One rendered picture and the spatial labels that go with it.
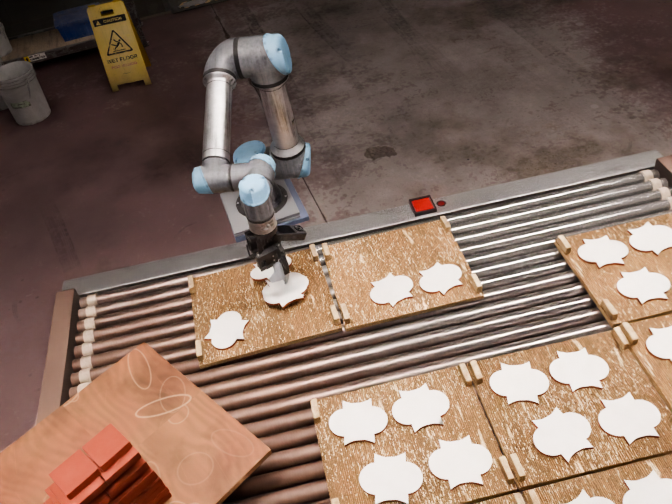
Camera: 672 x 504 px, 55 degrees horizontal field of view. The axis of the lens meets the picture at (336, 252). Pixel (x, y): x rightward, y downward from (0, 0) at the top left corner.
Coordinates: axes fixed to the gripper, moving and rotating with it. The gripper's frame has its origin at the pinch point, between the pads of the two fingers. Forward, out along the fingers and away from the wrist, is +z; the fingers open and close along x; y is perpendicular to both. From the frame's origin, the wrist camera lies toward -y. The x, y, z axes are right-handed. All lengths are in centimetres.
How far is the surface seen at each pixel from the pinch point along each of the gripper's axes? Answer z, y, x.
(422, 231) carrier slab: 8.1, -47.8, 5.0
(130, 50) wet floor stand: 75, -54, -345
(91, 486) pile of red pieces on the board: -23, 64, 46
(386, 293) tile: 7.0, -22.4, 19.8
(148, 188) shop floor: 102, -8, -214
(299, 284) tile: 5.1, -3.7, 2.1
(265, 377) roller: 9.8, 19.8, 21.4
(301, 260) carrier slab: 8.1, -10.6, -9.0
